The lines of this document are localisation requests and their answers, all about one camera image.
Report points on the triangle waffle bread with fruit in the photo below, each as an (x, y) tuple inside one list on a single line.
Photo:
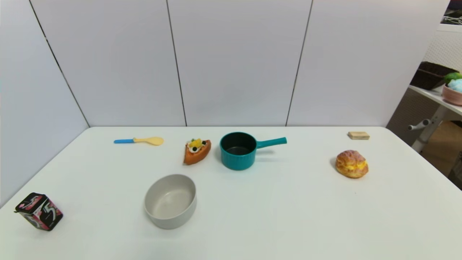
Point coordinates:
[(196, 151)]

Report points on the cream puff bread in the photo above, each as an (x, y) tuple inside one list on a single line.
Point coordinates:
[(351, 164)]

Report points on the grey round bowl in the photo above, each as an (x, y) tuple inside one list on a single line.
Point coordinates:
[(170, 201)]

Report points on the small wooden block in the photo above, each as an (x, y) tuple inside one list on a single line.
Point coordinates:
[(358, 135)]

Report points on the white side table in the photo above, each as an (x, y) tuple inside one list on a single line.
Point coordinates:
[(433, 115)]

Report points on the dark woven basket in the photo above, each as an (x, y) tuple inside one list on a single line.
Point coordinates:
[(427, 75)]

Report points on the black pink gum box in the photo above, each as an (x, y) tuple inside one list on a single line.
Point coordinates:
[(39, 211)]

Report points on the brown cardboard box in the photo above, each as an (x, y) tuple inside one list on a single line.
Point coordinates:
[(444, 142)]

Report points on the pink bowl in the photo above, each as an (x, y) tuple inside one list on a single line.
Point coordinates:
[(451, 96)]

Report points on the green round fruit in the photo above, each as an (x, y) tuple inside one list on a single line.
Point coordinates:
[(452, 76)]

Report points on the light blue fluffy item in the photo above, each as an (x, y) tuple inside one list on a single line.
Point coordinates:
[(456, 85)]

